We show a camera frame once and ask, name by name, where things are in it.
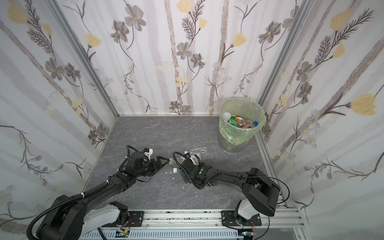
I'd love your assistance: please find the green soda bottle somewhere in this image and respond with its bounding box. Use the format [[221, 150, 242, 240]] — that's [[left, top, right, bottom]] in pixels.
[[228, 115, 238, 127]]

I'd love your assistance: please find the white bottle red cap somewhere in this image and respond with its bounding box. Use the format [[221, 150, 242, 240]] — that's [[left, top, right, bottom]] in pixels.
[[222, 112, 232, 122]]

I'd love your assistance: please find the orange copper label bottle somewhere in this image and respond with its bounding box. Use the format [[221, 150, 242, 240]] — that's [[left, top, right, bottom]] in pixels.
[[236, 117, 245, 128]]

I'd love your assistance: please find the crushed bottle blue cap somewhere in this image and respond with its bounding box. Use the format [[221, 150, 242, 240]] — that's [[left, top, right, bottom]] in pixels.
[[244, 121, 259, 129]]

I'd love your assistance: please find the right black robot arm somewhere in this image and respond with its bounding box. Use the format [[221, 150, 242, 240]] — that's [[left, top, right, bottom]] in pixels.
[[176, 157, 281, 225]]

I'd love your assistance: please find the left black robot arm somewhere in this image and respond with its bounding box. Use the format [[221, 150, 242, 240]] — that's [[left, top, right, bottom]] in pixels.
[[27, 151, 170, 240]]

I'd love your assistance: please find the mesh bin with green bag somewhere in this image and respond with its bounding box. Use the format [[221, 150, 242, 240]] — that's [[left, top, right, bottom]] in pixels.
[[218, 99, 267, 153]]

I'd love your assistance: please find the crushed clear bottle white cap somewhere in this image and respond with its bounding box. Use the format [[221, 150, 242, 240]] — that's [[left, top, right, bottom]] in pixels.
[[184, 147, 208, 155]]

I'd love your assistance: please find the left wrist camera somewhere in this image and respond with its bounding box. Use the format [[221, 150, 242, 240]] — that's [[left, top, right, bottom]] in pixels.
[[141, 148, 153, 160]]

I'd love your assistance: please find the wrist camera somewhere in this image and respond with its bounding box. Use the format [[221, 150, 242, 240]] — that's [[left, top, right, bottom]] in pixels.
[[141, 148, 153, 160], [185, 153, 201, 166]]

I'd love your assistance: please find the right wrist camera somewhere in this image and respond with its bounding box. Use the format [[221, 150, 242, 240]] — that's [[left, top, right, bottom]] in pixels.
[[185, 153, 201, 166]]

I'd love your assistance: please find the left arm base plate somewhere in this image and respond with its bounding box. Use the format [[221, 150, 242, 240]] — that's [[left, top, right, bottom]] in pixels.
[[111, 211, 144, 227]]

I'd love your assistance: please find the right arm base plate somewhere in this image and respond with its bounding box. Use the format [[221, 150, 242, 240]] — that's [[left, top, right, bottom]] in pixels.
[[221, 210, 262, 228]]

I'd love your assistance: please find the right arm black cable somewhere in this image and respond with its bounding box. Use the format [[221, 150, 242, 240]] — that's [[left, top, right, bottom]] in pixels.
[[172, 151, 291, 240]]

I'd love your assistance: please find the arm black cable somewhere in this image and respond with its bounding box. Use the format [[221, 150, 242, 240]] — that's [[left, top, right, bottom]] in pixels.
[[26, 145, 139, 240], [172, 151, 291, 240]]

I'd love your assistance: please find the aluminium frame rail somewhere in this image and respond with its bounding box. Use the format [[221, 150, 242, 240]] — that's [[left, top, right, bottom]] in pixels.
[[56, 209, 310, 240]]

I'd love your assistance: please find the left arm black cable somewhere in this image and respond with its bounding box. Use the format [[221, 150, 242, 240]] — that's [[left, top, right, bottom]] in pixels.
[[26, 145, 139, 240]]

